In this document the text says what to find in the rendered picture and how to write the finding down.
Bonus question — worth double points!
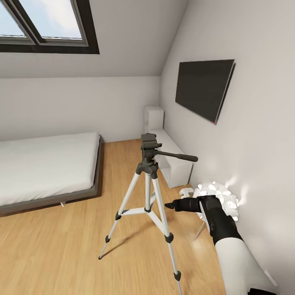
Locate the camera tripod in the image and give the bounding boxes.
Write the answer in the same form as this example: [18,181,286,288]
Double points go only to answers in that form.
[98,133,198,295]

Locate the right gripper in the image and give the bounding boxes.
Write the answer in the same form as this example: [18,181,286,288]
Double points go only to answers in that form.
[164,197,194,212]

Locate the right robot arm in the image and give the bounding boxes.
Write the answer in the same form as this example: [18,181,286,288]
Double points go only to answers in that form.
[164,188,281,295]

